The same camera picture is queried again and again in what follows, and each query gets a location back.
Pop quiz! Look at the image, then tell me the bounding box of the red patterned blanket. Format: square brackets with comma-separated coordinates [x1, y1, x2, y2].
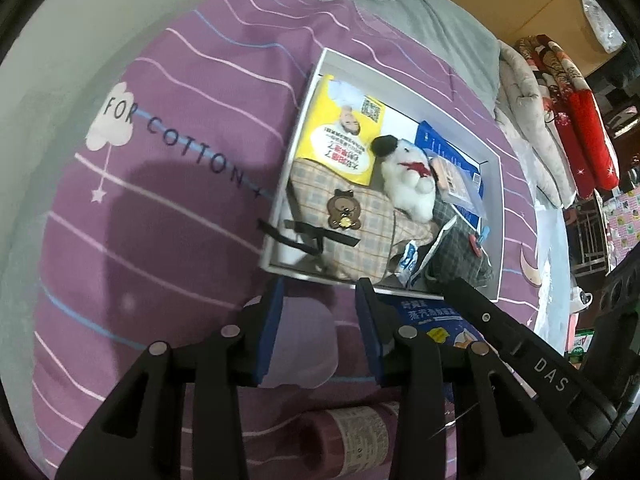
[515, 35, 620, 198]

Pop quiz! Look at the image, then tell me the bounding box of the beige plaid pouch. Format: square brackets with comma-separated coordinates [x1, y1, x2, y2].
[288, 159, 439, 283]

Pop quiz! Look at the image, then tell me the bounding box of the pink donut charm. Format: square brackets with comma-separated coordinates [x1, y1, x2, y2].
[469, 226, 490, 258]

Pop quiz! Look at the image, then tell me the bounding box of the purple label bottle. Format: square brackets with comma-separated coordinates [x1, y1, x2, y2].
[299, 401, 399, 479]

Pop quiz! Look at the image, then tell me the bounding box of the white blue band-aid packet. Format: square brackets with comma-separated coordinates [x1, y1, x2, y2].
[394, 217, 458, 289]

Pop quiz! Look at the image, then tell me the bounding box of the white fluffy blanket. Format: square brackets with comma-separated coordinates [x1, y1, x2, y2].
[498, 40, 577, 209]

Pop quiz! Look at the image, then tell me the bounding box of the yellow booklet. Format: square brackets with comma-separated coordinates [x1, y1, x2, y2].
[295, 74, 386, 186]

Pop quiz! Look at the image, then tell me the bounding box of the grey blanket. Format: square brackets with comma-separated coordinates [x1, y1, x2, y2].
[354, 0, 500, 112]

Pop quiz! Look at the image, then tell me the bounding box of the lilac soft pad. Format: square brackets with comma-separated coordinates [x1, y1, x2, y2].
[241, 297, 338, 389]

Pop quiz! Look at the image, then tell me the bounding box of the clear barcode packet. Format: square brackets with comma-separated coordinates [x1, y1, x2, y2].
[430, 155, 486, 218]

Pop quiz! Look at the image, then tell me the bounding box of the purple striped bed sheet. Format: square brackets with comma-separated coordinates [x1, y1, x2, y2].
[32, 0, 539, 478]

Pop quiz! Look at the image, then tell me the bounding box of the blue steam eye mask pack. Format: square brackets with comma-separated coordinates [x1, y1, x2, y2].
[378, 295, 483, 349]

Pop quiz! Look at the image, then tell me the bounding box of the blue eye mask packet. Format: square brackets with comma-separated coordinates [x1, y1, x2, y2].
[416, 122, 484, 232]

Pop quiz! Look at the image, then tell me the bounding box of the brown bear charm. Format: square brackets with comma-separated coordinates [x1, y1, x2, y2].
[326, 188, 361, 230]

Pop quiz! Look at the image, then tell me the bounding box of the black white plush toy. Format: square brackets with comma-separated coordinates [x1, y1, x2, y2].
[371, 136, 436, 223]

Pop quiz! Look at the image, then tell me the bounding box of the green plaid pouch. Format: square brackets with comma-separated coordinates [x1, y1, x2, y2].
[424, 197, 494, 294]

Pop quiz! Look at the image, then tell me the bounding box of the white cardboard box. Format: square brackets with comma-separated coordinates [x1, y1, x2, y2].
[260, 49, 504, 299]

